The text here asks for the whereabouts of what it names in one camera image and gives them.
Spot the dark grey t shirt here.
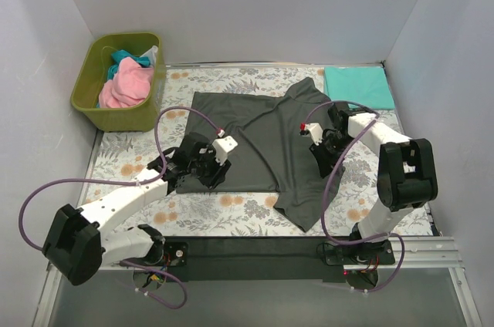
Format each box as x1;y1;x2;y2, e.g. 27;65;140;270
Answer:
185;77;332;231

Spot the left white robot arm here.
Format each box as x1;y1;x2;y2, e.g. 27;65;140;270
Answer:
42;133;238;285

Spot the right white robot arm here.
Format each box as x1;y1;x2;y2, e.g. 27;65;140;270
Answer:
300;100;438;264

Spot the folded teal t shirt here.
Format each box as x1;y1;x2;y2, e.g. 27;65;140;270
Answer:
323;66;394;110

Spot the floral patterned table mat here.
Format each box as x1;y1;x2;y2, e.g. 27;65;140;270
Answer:
76;65;431;238

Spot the pink t shirt in bin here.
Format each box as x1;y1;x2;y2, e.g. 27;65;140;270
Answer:
98;57;154;109

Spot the white plastic bag in bin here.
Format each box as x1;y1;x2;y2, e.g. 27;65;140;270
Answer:
141;46;158;67

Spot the teal cloth in bin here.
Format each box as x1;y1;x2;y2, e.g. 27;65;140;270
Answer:
107;49;154;80

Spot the green plastic laundry bin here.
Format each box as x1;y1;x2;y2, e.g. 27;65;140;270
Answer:
70;32;166;133

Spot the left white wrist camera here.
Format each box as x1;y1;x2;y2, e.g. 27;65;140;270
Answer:
212;129;238;165

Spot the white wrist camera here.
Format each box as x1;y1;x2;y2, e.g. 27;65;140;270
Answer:
299;123;323;146
212;129;238;165

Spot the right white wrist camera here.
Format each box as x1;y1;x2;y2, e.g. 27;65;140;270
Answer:
299;123;323;146

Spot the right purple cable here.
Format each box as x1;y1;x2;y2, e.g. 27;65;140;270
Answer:
306;99;406;294

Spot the purple cable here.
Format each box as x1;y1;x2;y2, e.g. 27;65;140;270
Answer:
19;106;226;309
306;99;406;294

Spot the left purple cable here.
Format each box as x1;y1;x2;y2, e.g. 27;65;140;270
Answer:
19;106;226;309

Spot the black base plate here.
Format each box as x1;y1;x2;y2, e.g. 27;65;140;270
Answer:
157;236;396;283

